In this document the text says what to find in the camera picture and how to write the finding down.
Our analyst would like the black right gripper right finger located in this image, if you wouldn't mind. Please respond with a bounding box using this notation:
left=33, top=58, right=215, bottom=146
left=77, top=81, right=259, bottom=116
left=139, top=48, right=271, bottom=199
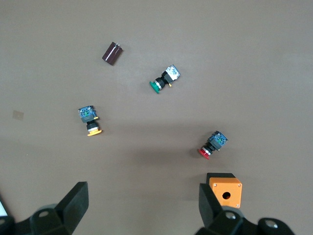
left=195, top=183, right=296, bottom=235

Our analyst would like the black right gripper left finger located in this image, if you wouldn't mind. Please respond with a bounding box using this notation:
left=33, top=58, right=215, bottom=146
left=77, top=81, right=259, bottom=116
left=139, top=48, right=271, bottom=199
left=14, top=181, right=89, bottom=235

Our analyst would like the yellow push button switch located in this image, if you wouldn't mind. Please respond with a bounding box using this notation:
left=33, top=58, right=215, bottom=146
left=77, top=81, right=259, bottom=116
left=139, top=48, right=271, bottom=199
left=78, top=105, right=103, bottom=137

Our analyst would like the white drawer cabinet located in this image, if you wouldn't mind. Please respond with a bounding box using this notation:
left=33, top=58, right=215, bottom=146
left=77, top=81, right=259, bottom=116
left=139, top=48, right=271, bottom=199
left=0, top=195, right=9, bottom=217

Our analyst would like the dark maroon cylindrical capacitor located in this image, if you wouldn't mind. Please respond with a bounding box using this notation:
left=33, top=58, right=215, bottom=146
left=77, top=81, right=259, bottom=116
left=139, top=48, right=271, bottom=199
left=102, top=41, right=124, bottom=66

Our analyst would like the orange button enclosure box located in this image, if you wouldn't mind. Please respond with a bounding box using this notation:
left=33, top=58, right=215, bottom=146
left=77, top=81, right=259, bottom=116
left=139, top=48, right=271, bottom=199
left=206, top=172, right=243, bottom=209

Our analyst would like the red push button switch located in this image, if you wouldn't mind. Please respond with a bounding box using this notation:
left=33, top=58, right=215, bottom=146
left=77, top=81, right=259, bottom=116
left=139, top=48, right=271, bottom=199
left=197, top=131, right=228, bottom=160

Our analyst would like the green push button switch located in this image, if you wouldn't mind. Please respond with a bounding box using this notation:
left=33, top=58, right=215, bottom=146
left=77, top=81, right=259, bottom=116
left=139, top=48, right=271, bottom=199
left=149, top=65, right=182, bottom=94

